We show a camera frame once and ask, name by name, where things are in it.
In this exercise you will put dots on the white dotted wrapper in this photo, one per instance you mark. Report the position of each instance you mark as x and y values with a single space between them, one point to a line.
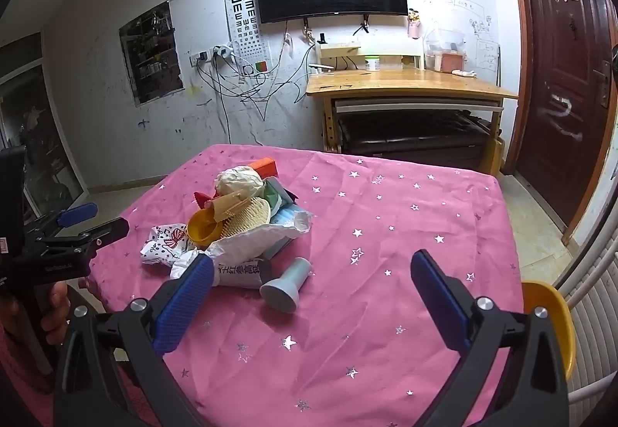
161 246

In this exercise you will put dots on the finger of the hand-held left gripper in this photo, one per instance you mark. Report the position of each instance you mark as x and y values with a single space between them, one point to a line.
106 234
77 214

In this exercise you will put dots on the yellow plastic chair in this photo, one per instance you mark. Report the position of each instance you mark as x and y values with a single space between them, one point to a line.
550 316

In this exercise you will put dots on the blue face mask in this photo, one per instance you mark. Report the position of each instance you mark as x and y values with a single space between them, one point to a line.
287 217

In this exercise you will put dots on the dark brown door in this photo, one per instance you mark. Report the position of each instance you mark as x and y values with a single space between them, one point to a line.
560 79

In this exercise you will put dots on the beige round hairbrush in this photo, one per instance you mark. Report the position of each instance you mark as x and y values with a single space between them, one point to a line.
248 217

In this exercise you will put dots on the open wall niche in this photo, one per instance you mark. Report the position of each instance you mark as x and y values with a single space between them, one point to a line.
152 52

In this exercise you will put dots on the pink star tablecloth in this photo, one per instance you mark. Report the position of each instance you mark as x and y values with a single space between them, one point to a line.
386 238

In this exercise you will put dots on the eye chart poster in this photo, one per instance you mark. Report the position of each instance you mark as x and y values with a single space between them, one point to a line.
245 26

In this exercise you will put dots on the green lid white jar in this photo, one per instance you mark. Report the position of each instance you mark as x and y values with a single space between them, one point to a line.
372 64

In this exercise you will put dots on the white desk shelf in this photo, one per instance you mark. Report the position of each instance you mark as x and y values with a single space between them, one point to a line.
338 51

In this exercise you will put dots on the pink wall cup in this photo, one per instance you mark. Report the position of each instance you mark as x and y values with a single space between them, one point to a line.
413 26

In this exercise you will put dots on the person's left hand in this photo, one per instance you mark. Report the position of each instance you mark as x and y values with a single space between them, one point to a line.
55 311

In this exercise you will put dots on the crumpled white paper bag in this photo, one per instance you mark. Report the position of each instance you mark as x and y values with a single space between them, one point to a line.
241 246

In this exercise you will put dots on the yellow plastic cup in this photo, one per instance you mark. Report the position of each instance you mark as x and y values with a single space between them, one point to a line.
203 226

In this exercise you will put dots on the white tube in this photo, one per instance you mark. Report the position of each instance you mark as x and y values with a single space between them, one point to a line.
464 74

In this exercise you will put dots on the white printed packet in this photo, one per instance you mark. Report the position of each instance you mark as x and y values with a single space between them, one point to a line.
239 275

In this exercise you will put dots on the glass sliding door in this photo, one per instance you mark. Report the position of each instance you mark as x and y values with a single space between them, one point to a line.
34 127

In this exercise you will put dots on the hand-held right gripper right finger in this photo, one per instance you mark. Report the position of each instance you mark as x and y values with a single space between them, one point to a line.
442 306

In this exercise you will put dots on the orange cardboard box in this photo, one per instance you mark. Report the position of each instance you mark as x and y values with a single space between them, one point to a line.
264 166

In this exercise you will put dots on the clear plastic storage box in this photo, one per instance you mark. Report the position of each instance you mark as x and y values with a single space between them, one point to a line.
444 52

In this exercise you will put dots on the black leather bench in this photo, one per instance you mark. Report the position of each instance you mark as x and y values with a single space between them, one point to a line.
410 137

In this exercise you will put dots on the wooden desk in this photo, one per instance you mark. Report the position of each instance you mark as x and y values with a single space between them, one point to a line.
396 84

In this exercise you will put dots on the crumpled beige paper ball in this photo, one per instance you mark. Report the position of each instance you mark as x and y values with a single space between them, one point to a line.
239 181

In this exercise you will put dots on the red wrapper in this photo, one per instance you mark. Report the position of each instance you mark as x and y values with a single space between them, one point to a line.
202 198

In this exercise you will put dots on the grey plastic funnel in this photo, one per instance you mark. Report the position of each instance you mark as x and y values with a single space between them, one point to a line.
285 289

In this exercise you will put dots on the small beige comb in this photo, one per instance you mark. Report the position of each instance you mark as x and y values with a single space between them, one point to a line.
231 206

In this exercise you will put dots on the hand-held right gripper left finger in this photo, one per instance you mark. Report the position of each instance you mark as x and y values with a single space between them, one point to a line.
186 306

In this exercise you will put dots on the white power strip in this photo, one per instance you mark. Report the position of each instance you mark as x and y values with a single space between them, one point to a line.
217 54

